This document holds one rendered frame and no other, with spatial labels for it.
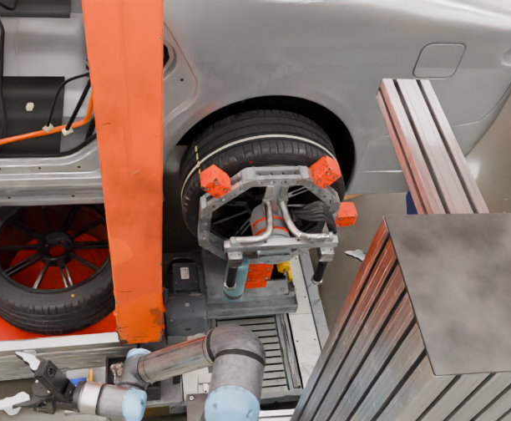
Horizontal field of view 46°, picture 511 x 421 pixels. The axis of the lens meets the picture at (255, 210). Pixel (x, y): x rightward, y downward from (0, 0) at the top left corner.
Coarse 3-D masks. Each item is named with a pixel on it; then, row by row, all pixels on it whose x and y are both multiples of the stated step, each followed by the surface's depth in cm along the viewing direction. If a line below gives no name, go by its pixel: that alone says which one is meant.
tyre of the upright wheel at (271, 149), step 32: (224, 128) 225; (256, 128) 221; (288, 128) 223; (320, 128) 237; (192, 160) 229; (224, 160) 216; (256, 160) 217; (288, 160) 219; (192, 192) 225; (192, 224) 240
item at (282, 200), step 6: (282, 186) 216; (288, 186) 217; (282, 192) 219; (282, 198) 221; (282, 204) 220; (282, 210) 219; (288, 210) 219; (288, 216) 217; (288, 222) 215; (288, 228) 215; (294, 228) 214; (294, 234) 213; (300, 234) 213; (306, 234) 213; (312, 234) 213; (318, 234) 213; (324, 234) 214; (330, 234) 215; (306, 240) 213; (312, 240) 214; (324, 240) 215; (330, 240) 215
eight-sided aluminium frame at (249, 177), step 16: (240, 176) 214; (256, 176) 213; (272, 176) 214; (288, 176) 215; (304, 176) 216; (240, 192) 216; (320, 192) 223; (336, 192) 234; (208, 208) 220; (336, 208) 232; (208, 224) 228; (320, 224) 246; (208, 240) 236; (224, 256) 247; (256, 256) 252
